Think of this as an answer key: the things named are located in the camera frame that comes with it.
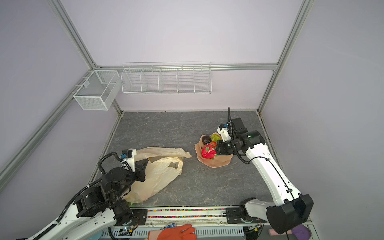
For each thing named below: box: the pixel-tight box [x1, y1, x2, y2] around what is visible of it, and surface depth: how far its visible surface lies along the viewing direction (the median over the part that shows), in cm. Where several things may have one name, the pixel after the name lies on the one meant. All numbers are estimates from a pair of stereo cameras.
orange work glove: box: [148, 224, 197, 240], surface depth 70 cm
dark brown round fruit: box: [202, 135, 212, 145], surface depth 96 cm
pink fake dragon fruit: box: [201, 143, 218, 160], surface depth 90 cm
